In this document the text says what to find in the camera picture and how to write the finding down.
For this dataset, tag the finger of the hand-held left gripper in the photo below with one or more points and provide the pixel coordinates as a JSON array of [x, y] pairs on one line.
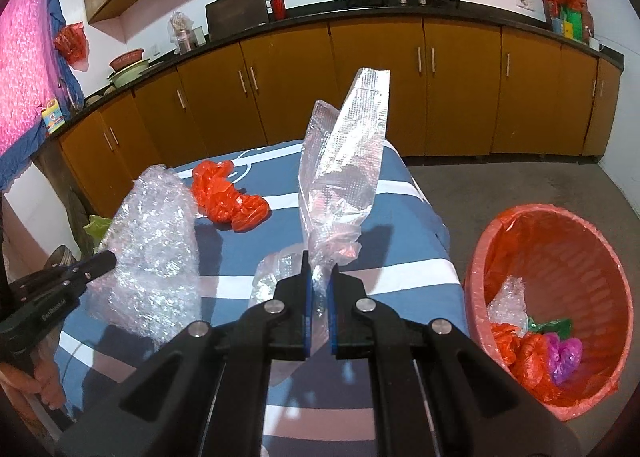
[[97, 264]]

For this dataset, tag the black kitchen countertop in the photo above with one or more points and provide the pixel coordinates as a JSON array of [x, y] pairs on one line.
[[310, 13]]

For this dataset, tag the person's left hand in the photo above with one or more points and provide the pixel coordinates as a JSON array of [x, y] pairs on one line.
[[45, 372]]

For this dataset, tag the blue white striped cloth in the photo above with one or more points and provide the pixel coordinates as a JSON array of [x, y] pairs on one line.
[[400, 247]]

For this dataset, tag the hanging red plastic bag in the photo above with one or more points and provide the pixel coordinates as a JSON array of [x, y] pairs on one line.
[[71, 44]]

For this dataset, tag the red thermos bottle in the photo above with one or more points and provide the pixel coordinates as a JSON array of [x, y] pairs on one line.
[[278, 7]]

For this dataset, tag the large clear bubble wrap sheet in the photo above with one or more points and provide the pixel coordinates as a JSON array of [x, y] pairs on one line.
[[150, 247]]

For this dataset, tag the white mug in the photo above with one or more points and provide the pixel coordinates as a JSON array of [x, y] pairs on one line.
[[595, 43]]

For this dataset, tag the magenta plastic bag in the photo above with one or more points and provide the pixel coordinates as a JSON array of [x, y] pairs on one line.
[[565, 354]]

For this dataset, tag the green plastic bag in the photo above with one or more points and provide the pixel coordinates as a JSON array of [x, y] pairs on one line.
[[550, 326]]

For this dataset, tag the gas stove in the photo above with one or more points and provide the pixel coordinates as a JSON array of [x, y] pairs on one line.
[[405, 1]]

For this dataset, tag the red plastic basin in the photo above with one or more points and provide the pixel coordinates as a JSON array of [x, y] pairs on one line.
[[126, 59]]

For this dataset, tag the pink curtain with blue border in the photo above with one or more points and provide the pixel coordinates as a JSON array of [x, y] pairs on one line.
[[25, 62]]

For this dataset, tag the large red plastic bag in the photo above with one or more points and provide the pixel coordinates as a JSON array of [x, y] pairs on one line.
[[225, 197]]

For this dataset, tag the green white basin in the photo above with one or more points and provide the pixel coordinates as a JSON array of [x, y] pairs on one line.
[[129, 76]]

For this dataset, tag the red plastic waste basket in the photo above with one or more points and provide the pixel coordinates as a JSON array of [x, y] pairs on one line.
[[590, 409]]

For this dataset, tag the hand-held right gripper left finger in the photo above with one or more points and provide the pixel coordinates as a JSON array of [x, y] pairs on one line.
[[307, 317]]

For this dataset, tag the clear bag with jar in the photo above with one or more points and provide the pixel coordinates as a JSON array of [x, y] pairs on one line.
[[181, 34]]

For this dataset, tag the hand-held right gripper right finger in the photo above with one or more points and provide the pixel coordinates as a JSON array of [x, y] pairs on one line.
[[330, 322]]

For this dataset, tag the small bubble wrap piece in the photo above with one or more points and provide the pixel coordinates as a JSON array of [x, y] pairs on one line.
[[507, 302]]

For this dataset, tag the wooden base cabinets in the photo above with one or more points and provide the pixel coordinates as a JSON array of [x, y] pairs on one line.
[[375, 87]]

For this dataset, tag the green box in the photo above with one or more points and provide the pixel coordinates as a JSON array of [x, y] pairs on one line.
[[572, 24]]

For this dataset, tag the yellow carton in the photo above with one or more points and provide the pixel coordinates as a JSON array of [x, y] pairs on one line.
[[53, 114]]

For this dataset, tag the dark cutting board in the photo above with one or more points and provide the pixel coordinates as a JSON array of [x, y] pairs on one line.
[[235, 12]]

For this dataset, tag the clear plastic bag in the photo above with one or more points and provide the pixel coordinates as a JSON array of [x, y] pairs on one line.
[[345, 162]]

